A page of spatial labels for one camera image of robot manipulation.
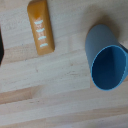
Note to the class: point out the blue mug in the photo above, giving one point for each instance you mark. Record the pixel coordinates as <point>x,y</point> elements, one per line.
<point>106,58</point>

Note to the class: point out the orange rectangular block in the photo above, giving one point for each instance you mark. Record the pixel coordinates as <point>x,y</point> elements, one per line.
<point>41,28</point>

